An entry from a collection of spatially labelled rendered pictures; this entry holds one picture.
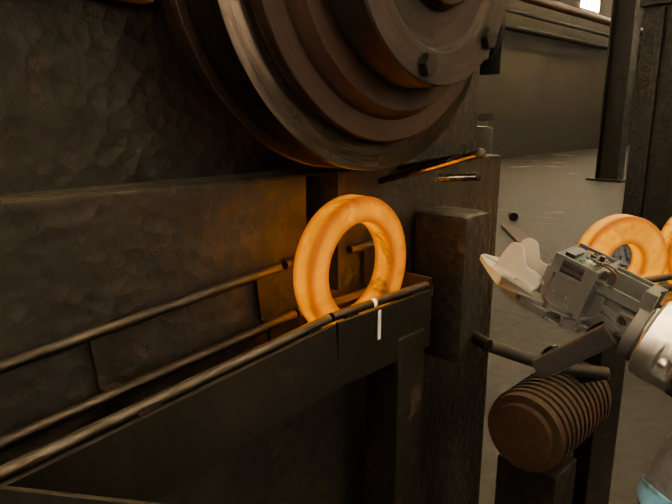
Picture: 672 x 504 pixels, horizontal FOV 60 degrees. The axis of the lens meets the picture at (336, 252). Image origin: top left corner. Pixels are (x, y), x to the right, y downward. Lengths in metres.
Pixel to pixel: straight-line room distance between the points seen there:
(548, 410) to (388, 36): 0.60
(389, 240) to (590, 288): 0.26
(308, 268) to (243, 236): 0.09
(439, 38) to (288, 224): 0.29
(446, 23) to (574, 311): 0.35
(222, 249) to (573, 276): 0.40
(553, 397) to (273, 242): 0.49
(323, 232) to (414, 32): 0.24
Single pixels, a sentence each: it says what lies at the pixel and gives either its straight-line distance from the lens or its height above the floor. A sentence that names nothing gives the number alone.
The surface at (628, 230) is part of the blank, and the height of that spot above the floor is 0.76.
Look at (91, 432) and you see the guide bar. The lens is 0.56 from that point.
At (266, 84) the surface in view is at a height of 0.97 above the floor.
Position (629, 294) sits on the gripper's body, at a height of 0.75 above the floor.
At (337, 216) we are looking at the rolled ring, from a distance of 0.70.
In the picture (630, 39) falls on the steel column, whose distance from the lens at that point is 9.60.
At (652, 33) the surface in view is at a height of 1.50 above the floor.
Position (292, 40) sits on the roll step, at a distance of 0.60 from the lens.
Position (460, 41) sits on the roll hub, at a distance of 0.71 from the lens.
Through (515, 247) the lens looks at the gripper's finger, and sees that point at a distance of 0.74.
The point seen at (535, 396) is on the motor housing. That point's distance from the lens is 0.96.
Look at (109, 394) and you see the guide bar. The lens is 0.63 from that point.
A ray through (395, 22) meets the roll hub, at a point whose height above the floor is 1.03.
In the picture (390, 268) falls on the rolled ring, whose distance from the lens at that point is 0.80.
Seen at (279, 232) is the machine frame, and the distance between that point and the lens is 0.74.
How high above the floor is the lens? 0.95
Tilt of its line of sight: 13 degrees down
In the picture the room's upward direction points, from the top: straight up
